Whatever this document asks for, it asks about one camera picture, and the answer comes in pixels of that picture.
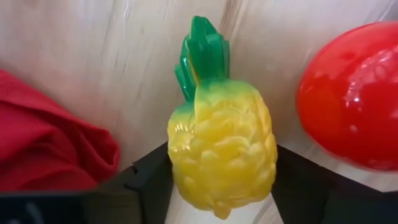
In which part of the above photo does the red toy tomato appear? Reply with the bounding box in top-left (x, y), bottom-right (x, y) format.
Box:
top-left (295, 21), bottom-right (398, 172)

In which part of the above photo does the red cloth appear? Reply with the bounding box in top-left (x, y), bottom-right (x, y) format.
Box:
top-left (0, 70), bottom-right (121, 192)

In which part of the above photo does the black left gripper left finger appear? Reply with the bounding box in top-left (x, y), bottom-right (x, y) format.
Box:
top-left (0, 142), bottom-right (174, 224)

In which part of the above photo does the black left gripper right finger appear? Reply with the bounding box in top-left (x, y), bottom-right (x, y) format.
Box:
top-left (271, 144), bottom-right (398, 224)

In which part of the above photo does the yellow toy pineapple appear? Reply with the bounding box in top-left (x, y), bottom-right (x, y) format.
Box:
top-left (167, 15), bottom-right (279, 220)

